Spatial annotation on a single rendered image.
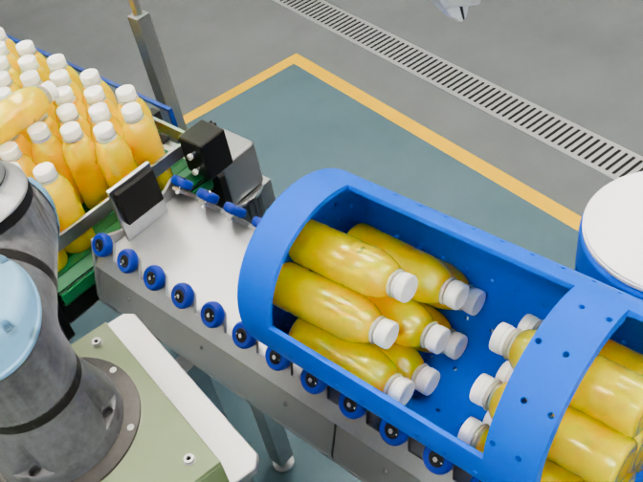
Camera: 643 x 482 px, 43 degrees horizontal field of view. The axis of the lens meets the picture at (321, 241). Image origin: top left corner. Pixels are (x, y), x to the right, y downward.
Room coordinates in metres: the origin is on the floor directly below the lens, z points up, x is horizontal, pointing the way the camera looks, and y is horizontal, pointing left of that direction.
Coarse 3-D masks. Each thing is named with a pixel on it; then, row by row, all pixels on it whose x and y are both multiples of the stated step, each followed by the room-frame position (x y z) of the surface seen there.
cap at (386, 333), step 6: (384, 318) 0.70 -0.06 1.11; (378, 324) 0.69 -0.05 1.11; (384, 324) 0.68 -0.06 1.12; (390, 324) 0.68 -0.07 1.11; (396, 324) 0.69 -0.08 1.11; (378, 330) 0.68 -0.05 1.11; (384, 330) 0.67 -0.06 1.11; (390, 330) 0.68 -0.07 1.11; (396, 330) 0.69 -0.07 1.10; (378, 336) 0.67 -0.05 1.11; (384, 336) 0.67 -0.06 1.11; (390, 336) 0.68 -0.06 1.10; (396, 336) 0.68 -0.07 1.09; (378, 342) 0.67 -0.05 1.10; (384, 342) 0.66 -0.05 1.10; (390, 342) 0.67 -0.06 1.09; (384, 348) 0.66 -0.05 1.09
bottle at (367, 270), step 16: (320, 224) 0.84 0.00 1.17; (304, 240) 0.82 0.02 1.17; (320, 240) 0.80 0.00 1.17; (336, 240) 0.79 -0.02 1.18; (352, 240) 0.79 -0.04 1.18; (304, 256) 0.80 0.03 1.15; (320, 256) 0.78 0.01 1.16; (336, 256) 0.77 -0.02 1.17; (352, 256) 0.76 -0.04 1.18; (368, 256) 0.75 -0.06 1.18; (384, 256) 0.75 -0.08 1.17; (320, 272) 0.78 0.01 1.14; (336, 272) 0.76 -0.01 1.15; (352, 272) 0.74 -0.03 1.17; (368, 272) 0.73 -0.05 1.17; (384, 272) 0.73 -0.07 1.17; (400, 272) 0.73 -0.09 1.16; (352, 288) 0.74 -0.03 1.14; (368, 288) 0.72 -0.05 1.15; (384, 288) 0.71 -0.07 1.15
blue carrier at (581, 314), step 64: (320, 192) 0.83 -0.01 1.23; (384, 192) 0.83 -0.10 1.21; (256, 256) 0.78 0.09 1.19; (448, 256) 0.82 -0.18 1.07; (512, 256) 0.66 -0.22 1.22; (256, 320) 0.74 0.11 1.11; (512, 320) 0.72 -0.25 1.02; (576, 320) 0.54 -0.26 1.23; (640, 320) 0.53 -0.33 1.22; (448, 384) 0.68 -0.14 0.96; (512, 384) 0.50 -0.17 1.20; (576, 384) 0.47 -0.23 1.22; (448, 448) 0.50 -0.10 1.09; (512, 448) 0.45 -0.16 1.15
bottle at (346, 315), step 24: (288, 264) 0.81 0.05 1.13; (288, 288) 0.77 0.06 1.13; (312, 288) 0.76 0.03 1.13; (336, 288) 0.75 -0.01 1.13; (288, 312) 0.76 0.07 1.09; (312, 312) 0.73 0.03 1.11; (336, 312) 0.71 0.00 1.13; (360, 312) 0.70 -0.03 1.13; (336, 336) 0.70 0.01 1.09; (360, 336) 0.68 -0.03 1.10
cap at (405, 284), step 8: (400, 280) 0.71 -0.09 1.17; (408, 280) 0.71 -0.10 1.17; (416, 280) 0.72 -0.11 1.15; (392, 288) 0.71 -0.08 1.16; (400, 288) 0.70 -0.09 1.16; (408, 288) 0.70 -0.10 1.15; (416, 288) 0.71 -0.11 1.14; (392, 296) 0.71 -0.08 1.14; (400, 296) 0.69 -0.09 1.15; (408, 296) 0.70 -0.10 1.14
